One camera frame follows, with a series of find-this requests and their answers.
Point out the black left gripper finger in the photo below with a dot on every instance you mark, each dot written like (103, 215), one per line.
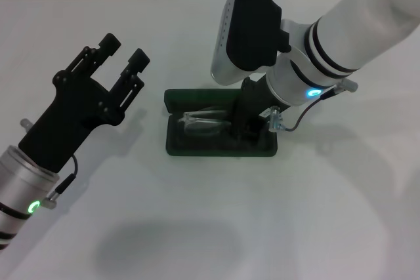
(139, 60)
(110, 44)

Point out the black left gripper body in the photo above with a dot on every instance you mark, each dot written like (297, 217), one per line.
(75, 112)

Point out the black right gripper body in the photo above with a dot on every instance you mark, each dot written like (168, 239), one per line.
(254, 99)

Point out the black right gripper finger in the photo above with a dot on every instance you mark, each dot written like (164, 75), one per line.
(254, 129)
(239, 127)

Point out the green glasses case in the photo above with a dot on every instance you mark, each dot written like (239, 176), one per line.
(213, 145)

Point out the clear white glasses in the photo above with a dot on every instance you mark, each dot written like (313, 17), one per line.
(203, 126)

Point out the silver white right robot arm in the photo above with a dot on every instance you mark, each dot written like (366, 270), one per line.
(354, 24)

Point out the clear plug on right gripper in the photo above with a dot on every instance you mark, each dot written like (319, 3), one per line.
(275, 122)

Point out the clear plug on gripper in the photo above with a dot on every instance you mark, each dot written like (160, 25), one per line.
(25, 123)
(275, 122)

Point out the clear plug on left gripper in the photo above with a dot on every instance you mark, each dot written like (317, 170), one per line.
(25, 123)

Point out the silver black right wrist camera box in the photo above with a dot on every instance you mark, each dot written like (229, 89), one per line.
(249, 31)

